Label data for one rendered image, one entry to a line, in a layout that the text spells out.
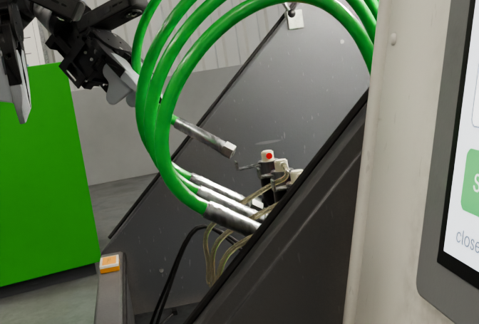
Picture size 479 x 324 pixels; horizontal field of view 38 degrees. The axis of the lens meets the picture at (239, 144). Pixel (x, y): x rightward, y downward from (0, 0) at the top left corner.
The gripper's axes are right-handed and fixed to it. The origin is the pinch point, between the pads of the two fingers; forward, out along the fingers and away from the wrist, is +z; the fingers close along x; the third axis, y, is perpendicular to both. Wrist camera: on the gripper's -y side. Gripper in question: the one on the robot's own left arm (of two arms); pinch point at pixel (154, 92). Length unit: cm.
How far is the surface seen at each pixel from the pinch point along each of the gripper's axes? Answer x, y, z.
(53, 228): -230, 191, -132
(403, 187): 37, -22, 41
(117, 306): 6.7, 22.4, 19.6
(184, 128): -1.9, 1.0, 6.6
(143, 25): 2.2, -6.6, -6.7
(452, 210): 43, -25, 45
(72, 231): -239, 188, -125
